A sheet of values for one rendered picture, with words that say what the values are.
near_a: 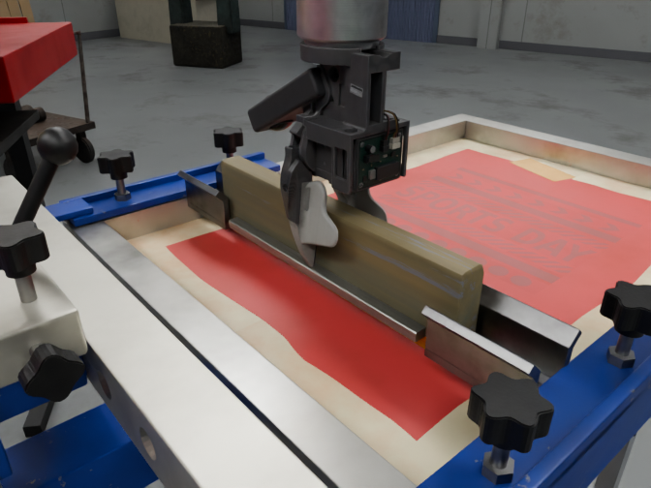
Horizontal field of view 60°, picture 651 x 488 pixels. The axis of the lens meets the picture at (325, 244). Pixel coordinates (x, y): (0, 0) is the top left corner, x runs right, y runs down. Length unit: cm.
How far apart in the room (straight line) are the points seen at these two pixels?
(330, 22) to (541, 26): 872
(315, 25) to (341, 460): 32
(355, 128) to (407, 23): 945
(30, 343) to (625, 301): 40
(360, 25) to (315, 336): 28
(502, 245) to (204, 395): 47
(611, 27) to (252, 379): 864
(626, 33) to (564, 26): 81
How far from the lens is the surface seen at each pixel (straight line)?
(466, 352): 46
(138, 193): 77
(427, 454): 44
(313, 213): 52
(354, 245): 52
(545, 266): 70
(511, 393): 34
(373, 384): 49
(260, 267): 65
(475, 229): 76
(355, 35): 47
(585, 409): 44
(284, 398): 43
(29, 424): 195
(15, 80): 132
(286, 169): 51
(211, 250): 70
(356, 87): 47
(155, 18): 1001
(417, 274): 47
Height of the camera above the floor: 128
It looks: 27 degrees down
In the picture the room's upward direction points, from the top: straight up
